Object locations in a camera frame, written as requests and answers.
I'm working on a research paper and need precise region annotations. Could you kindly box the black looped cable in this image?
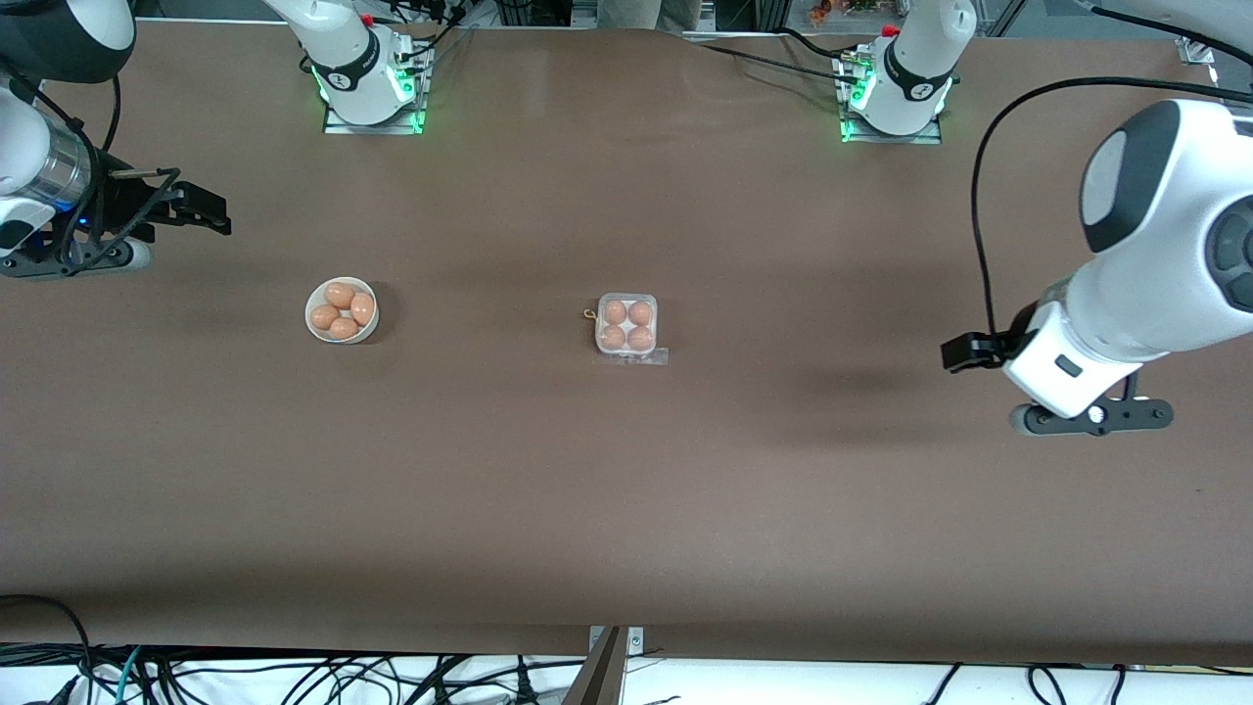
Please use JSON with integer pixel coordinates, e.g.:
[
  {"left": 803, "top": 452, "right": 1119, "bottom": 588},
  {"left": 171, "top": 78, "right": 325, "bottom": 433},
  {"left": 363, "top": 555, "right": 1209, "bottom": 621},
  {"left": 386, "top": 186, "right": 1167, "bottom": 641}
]
[{"left": 0, "top": 594, "right": 95, "bottom": 686}]

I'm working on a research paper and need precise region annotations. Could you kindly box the teal cable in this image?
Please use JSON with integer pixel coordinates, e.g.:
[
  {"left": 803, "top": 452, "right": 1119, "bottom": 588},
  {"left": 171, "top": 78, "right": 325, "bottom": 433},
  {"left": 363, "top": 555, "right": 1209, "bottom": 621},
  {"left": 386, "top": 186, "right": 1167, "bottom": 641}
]
[{"left": 113, "top": 646, "right": 146, "bottom": 704}]

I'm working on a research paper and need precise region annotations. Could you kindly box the black base cable bundle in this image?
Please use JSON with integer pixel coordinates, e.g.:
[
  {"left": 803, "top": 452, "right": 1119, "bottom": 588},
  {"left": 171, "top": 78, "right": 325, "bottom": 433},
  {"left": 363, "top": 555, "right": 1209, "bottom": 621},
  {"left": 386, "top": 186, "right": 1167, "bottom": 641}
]
[{"left": 387, "top": 0, "right": 476, "bottom": 62}]

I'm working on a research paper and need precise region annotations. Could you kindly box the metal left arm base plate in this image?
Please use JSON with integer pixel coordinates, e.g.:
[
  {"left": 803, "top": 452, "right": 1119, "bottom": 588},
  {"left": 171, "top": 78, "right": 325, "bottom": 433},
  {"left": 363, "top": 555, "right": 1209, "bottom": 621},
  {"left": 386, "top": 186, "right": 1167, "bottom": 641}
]
[{"left": 839, "top": 116, "right": 944, "bottom": 146}]

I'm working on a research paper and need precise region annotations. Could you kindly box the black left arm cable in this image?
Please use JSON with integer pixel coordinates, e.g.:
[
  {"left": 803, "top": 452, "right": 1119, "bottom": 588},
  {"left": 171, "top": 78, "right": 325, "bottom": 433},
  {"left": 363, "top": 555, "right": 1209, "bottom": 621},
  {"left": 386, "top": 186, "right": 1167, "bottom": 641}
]
[{"left": 969, "top": 76, "right": 1253, "bottom": 342}]

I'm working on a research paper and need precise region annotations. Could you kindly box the clear plastic egg carton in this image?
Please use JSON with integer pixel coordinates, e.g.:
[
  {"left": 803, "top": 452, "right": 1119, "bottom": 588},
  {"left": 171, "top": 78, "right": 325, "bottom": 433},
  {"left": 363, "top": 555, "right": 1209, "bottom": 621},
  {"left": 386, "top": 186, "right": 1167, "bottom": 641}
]
[{"left": 584, "top": 293, "right": 670, "bottom": 367}]

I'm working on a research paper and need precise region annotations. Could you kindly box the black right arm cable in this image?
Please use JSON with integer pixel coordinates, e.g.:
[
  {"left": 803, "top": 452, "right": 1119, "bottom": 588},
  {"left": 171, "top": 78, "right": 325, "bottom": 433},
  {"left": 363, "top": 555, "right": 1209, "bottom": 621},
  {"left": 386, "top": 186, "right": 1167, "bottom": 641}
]
[{"left": 5, "top": 70, "right": 123, "bottom": 260}]

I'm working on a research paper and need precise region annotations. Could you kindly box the black table cable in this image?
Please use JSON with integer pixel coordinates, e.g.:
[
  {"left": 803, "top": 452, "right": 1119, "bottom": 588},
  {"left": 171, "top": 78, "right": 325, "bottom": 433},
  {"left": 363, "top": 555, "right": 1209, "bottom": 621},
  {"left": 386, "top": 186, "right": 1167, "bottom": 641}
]
[{"left": 685, "top": 27, "right": 867, "bottom": 84}]

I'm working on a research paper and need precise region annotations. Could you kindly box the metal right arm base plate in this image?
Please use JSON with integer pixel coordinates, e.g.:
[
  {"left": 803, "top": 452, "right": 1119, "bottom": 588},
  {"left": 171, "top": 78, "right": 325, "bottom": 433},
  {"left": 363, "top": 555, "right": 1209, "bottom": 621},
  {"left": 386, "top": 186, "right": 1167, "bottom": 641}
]
[{"left": 322, "top": 106, "right": 428, "bottom": 136}]

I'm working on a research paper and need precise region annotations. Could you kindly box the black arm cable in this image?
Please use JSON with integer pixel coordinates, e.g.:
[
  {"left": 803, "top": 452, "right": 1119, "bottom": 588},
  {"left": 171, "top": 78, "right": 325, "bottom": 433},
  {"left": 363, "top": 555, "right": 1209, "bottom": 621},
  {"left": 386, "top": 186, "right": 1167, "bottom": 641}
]
[
  {"left": 5, "top": 70, "right": 123, "bottom": 260},
  {"left": 969, "top": 76, "right": 1253, "bottom": 342}
]

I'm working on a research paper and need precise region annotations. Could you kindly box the white round bowl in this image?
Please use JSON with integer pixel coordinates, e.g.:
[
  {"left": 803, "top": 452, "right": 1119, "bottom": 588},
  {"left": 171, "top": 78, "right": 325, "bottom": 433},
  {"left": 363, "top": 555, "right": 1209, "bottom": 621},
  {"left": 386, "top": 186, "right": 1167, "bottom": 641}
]
[{"left": 304, "top": 277, "right": 380, "bottom": 345}]

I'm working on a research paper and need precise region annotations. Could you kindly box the small metal bracket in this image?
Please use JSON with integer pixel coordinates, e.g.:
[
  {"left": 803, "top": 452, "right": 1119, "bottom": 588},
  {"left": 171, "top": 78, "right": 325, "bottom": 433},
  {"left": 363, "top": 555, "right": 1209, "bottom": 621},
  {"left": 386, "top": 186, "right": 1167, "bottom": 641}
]
[{"left": 588, "top": 627, "right": 645, "bottom": 658}]

